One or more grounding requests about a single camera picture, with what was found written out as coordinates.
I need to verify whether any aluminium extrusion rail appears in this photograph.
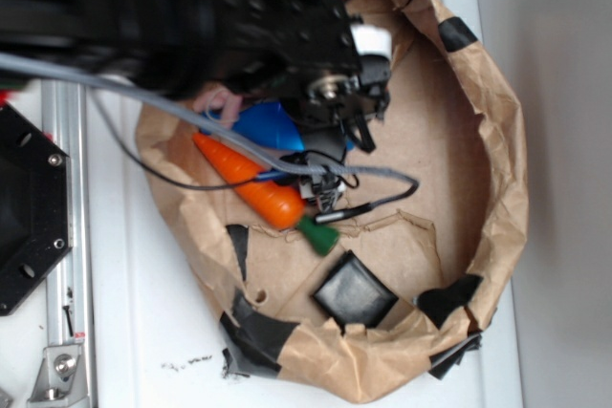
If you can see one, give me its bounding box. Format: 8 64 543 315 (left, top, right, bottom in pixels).
28 81 98 407

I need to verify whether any black square block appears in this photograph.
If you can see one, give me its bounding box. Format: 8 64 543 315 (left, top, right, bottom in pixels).
312 250 398 328

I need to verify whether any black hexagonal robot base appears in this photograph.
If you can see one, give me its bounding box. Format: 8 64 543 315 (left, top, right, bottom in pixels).
1 102 71 316

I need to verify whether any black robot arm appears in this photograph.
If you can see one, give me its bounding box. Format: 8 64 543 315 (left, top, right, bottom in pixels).
1 0 390 152

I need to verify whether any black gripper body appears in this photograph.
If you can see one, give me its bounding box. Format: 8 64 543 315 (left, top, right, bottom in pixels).
210 0 391 152

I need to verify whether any grey sleeved cable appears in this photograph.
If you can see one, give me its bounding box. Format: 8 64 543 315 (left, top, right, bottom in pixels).
0 53 418 189

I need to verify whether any orange toy carrot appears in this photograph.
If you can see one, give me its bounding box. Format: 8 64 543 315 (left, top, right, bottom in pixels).
192 132 339 256

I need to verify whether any brown paper bag basin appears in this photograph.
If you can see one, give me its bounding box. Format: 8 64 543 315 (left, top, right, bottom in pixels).
149 0 529 403

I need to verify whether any thin black cable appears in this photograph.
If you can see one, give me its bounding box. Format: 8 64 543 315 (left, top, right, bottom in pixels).
90 92 420 223

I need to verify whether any metal corner bracket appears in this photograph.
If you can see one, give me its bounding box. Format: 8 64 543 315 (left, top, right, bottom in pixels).
27 344 91 408

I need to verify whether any blue plastic bottle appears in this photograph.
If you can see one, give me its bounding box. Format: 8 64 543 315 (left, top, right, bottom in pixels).
193 101 346 187

